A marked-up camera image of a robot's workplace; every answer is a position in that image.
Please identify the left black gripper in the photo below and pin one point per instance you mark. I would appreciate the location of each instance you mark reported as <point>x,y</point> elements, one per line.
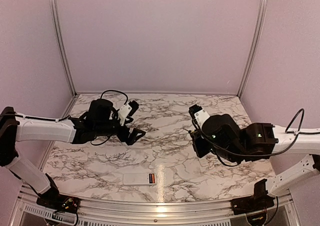
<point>131,139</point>

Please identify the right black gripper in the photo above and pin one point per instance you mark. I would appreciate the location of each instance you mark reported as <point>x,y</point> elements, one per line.
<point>201,151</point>

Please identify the white battery cover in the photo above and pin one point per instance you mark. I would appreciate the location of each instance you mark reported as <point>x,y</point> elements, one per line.
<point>203,162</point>

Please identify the white remote control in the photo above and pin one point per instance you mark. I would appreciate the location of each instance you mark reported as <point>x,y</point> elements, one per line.
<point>138,179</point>

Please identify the purple blue battery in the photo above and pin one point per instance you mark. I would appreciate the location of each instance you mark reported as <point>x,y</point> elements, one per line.
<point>150,178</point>

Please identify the orange black battery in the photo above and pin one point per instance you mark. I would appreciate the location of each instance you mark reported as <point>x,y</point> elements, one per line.
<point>153,180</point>

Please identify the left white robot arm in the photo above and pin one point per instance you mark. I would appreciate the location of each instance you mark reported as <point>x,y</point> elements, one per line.
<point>101,120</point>

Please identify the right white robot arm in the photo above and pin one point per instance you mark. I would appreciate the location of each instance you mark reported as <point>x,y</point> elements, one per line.
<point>220,135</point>

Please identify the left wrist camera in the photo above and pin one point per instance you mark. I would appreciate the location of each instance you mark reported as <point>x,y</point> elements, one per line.
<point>127,109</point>

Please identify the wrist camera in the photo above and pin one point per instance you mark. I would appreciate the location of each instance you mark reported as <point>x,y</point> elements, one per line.
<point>127,109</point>
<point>198,115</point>

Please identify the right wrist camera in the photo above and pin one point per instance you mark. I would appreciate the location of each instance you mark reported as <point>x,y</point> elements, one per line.
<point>198,115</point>

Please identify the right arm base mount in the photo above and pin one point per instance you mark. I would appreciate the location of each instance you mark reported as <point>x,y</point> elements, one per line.
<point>259,200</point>

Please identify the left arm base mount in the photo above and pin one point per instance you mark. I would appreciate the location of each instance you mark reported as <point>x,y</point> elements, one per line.
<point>57,201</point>

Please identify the front aluminium frame rail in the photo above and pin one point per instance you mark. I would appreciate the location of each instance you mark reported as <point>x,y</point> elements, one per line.
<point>115,213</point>

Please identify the left aluminium corner post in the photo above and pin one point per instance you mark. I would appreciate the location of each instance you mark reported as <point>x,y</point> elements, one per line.
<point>61,47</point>

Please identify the aluminium corner post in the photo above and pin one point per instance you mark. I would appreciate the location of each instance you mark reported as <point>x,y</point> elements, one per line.
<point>61,47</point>
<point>254,46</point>

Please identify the right aluminium corner post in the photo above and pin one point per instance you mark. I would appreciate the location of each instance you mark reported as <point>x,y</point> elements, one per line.
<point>254,46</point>

